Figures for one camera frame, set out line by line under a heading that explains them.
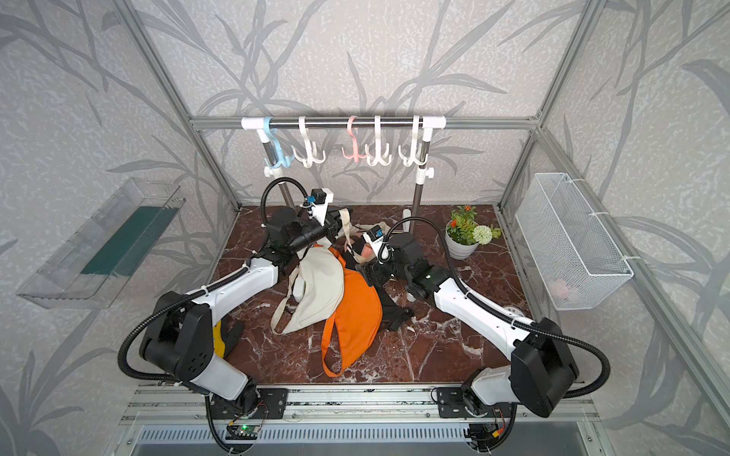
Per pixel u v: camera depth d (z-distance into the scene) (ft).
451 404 2.42
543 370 1.35
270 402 2.42
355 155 2.31
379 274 2.28
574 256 2.03
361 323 2.80
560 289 2.37
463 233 3.08
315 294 2.91
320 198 2.20
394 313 2.92
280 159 2.33
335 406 2.47
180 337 1.45
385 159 2.37
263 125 2.08
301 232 2.22
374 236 2.23
